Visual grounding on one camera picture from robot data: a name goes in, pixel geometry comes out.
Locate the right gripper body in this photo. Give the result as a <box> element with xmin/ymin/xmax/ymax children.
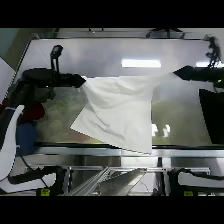
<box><xmin>172</xmin><ymin>65</ymin><xmax>198</xmax><ymax>82</ymax></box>

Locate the white shirt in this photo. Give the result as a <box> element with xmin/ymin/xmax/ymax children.
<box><xmin>69</xmin><ymin>71</ymin><xmax>184</xmax><ymax>155</ymax></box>

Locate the red garment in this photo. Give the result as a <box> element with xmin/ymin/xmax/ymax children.
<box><xmin>19</xmin><ymin>101</ymin><xmax>46</xmax><ymax>124</ymax></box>

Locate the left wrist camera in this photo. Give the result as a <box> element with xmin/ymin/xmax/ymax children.
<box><xmin>49</xmin><ymin>44</ymin><xmax>65</xmax><ymax>73</ymax></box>

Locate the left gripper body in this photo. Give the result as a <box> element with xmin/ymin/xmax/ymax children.
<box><xmin>60</xmin><ymin>73</ymin><xmax>87</xmax><ymax>89</ymax></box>

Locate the black garment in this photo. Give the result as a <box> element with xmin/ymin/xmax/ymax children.
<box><xmin>198</xmin><ymin>88</ymin><xmax>224</xmax><ymax>145</ymax></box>

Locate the blue garment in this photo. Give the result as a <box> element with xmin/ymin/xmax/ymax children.
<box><xmin>14</xmin><ymin>121</ymin><xmax>40</xmax><ymax>157</ymax></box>

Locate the silver frame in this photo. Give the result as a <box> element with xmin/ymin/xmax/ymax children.
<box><xmin>19</xmin><ymin>145</ymin><xmax>224</xmax><ymax>197</ymax></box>

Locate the black cable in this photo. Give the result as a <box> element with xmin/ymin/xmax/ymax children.
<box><xmin>203</xmin><ymin>34</ymin><xmax>224</xmax><ymax>69</ymax></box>

